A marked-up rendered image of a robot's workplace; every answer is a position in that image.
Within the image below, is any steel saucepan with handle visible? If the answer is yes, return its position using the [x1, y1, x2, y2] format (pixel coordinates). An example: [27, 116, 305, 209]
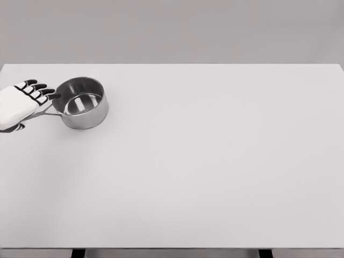
[26, 76, 110, 130]

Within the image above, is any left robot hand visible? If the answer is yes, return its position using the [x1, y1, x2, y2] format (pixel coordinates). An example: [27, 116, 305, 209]
[0, 78, 61, 133]

